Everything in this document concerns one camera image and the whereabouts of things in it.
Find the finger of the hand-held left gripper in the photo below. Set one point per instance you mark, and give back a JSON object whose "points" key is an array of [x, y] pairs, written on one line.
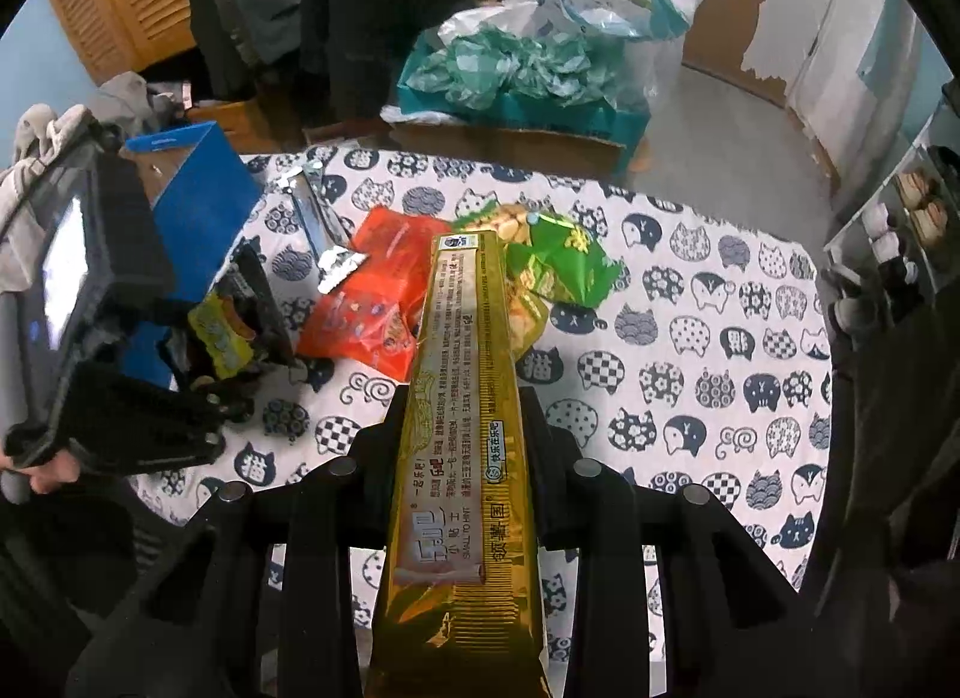
{"points": [[169, 319], [150, 428]]}

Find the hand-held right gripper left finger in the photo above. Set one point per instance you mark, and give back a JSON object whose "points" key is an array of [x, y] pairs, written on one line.
{"points": [[375, 443]]}

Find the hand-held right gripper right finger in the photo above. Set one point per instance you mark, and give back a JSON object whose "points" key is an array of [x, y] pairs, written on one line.
{"points": [[555, 458]]}

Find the small black yellow snack packet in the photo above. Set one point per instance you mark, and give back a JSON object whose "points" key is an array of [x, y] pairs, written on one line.
{"points": [[217, 330]]}

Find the long gold snack packet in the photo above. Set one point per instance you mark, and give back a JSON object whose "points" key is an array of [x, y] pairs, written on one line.
{"points": [[457, 405]]}

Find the blue cardboard box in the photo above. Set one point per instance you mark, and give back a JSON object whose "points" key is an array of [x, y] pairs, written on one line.
{"points": [[210, 195]]}

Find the person's left hand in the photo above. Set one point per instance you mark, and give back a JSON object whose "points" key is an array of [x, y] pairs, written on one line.
{"points": [[34, 477]]}

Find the red snack packet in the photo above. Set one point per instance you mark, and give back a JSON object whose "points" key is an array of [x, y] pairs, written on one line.
{"points": [[375, 308]]}

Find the grey cloth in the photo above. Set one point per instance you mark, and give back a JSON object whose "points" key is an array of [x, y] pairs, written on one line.
{"points": [[135, 98]]}

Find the cat-printed tablecloth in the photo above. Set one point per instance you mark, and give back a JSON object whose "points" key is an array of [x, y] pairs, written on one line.
{"points": [[675, 368]]}

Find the small brown cardboard box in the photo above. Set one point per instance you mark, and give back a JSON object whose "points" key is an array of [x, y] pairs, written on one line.
{"points": [[232, 120]]}

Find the silver snack bar wrapper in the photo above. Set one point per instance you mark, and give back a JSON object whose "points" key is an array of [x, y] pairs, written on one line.
{"points": [[315, 218]]}

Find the black jacket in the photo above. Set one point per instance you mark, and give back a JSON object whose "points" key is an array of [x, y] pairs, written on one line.
{"points": [[360, 15]]}

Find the white shoe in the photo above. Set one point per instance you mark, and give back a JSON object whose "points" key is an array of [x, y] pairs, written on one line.
{"points": [[889, 248], [877, 219]]}

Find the shoe rack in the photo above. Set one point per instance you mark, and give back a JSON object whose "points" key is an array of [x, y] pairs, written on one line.
{"points": [[885, 218]]}

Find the white plastic bag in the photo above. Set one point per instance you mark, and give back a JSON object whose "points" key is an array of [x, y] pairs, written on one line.
{"points": [[480, 23]]}

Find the beige shoe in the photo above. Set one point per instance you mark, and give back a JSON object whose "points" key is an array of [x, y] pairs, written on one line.
{"points": [[930, 219], [913, 189]]}

